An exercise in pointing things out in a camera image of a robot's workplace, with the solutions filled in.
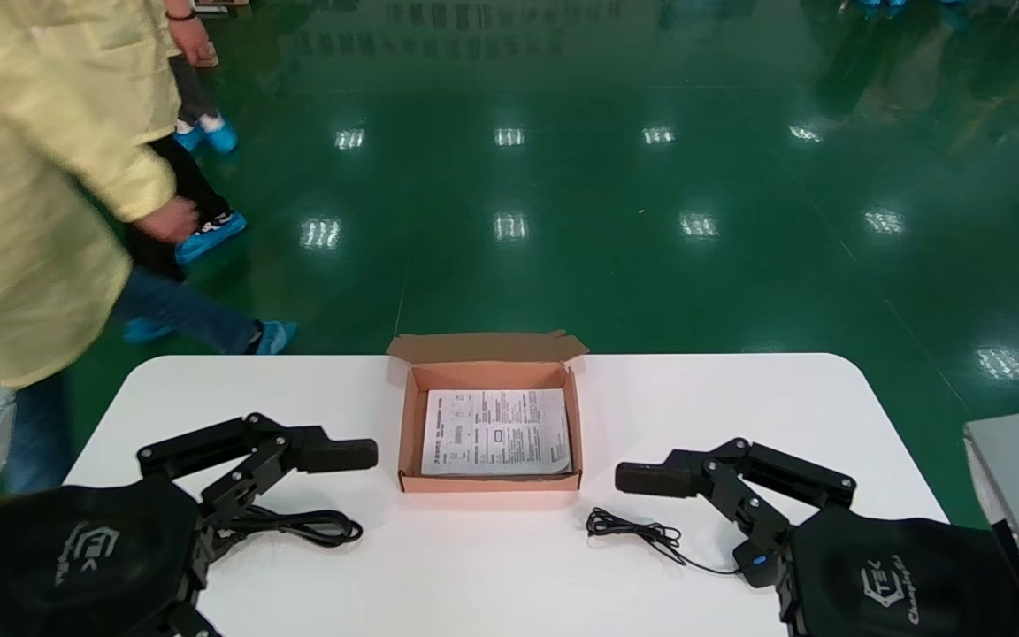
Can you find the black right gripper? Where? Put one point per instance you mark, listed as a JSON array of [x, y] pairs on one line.
[[899, 584]]

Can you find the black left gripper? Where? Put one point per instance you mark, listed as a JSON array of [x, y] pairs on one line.
[[58, 566]]

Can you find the black computer mouse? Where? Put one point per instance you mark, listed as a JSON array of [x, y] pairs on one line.
[[753, 571]]

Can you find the brown cardboard box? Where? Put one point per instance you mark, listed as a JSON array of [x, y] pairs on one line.
[[483, 347]]

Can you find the hand of person in jeans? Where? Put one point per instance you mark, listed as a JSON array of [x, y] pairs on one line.
[[166, 221]]

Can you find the hand with dark bracelet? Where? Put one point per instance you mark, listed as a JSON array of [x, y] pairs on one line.
[[195, 44]]

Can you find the printed white paper manual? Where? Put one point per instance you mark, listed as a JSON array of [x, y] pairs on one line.
[[496, 433]]

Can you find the person in jeans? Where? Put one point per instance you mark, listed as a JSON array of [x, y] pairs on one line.
[[32, 177]]

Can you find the person in grey trousers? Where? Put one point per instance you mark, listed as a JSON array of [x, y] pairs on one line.
[[194, 93]]

